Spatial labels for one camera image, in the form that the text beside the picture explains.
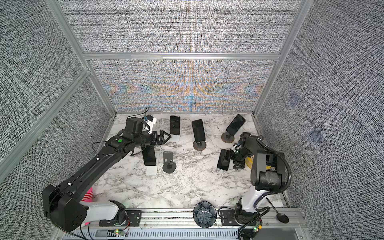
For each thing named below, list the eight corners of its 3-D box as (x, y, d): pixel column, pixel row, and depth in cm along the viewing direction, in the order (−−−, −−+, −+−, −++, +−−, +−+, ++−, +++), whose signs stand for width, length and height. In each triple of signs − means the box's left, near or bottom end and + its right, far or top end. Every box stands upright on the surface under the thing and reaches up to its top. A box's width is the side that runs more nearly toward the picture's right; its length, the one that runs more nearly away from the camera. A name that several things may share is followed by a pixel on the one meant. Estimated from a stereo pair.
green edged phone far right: (231, 141, 104) (236, 126, 91) (224, 135, 108) (229, 120, 94) (239, 135, 108) (246, 119, 95) (233, 129, 111) (238, 113, 98)
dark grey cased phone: (195, 147, 101) (196, 132, 88) (191, 136, 107) (192, 120, 94) (204, 145, 102) (206, 130, 89) (200, 134, 108) (201, 118, 95)
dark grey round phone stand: (164, 173, 90) (161, 166, 83) (165, 159, 96) (163, 151, 89) (175, 173, 90) (174, 166, 83) (176, 159, 96) (175, 151, 89)
